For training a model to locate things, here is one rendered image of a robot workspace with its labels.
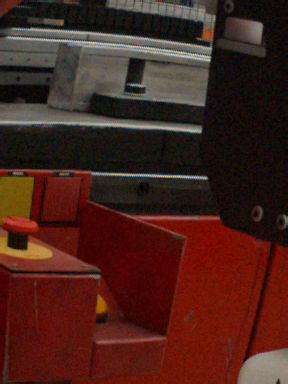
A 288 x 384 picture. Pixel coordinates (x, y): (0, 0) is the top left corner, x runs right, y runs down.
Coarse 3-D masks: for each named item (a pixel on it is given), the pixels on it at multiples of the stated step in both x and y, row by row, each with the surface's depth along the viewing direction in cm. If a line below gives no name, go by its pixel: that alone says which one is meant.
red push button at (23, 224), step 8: (8, 216) 103; (16, 216) 103; (8, 224) 101; (16, 224) 101; (24, 224) 101; (32, 224) 102; (8, 232) 102; (16, 232) 101; (24, 232) 101; (32, 232) 102; (8, 240) 102; (16, 240) 102; (24, 240) 102; (16, 248) 102; (24, 248) 102
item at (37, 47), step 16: (0, 32) 162; (16, 32) 164; (32, 32) 166; (48, 32) 168; (64, 32) 170; (80, 32) 172; (0, 48) 163; (16, 48) 165; (32, 48) 167; (48, 48) 169; (144, 48) 181; (160, 48) 184; (176, 48) 185; (192, 48) 188; (208, 48) 192; (0, 64) 164; (16, 64) 166; (32, 64) 168; (48, 64) 170; (0, 80) 164; (16, 80) 167; (32, 80) 168; (48, 80) 171
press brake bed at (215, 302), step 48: (96, 192) 134; (144, 192) 139; (192, 192) 144; (48, 240) 131; (192, 240) 145; (240, 240) 151; (192, 288) 147; (240, 288) 153; (192, 336) 150; (240, 336) 156
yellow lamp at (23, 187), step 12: (0, 180) 110; (12, 180) 111; (24, 180) 112; (0, 192) 110; (12, 192) 111; (24, 192) 112; (0, 204) 111; (12, 204) 112; (24, 204) 113; (0, 216) 111; (24, 216) 113
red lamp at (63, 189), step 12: (48, 180) 114; (60, 180) 115; (72, 180) 116; (48, 192) 114; (60, 192) 116; (72, 192) 117; (48, 204) 115; (60, 204) 116; (72, 204) 117; (48, 216) 115; (60, 216) 116; (72, 216) 117
